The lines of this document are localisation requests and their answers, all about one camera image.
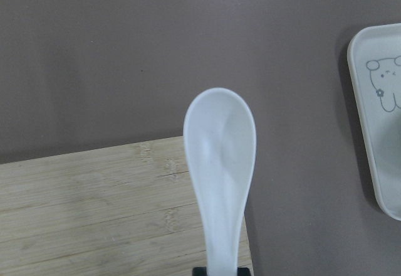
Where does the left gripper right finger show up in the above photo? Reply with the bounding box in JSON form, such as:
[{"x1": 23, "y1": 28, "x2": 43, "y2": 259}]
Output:
[{"x1": 237, "y1": 267, "x2": 250, "y2": 276}]

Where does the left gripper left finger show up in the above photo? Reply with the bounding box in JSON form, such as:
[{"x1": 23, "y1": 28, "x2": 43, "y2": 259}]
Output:
[{"x1": 192, "y1": 267, "x2": 207, "y2": 276}]

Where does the white ceramic spoon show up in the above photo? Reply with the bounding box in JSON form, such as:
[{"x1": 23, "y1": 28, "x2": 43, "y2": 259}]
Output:
[{"x1": 183, "y1": 88, "x2": 257, "y2": 275}]

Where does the wooden cutting board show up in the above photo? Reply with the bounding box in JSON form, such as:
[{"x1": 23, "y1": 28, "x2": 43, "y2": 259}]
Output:
[{"x1": 0, "y1": 135, "x2": 254, "y2": 276}]

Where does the cream rabbit tray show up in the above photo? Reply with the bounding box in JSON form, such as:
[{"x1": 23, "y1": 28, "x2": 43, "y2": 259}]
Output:
[{"x1": 347, "y1": 23, "x2": 400, "y2": 220}]

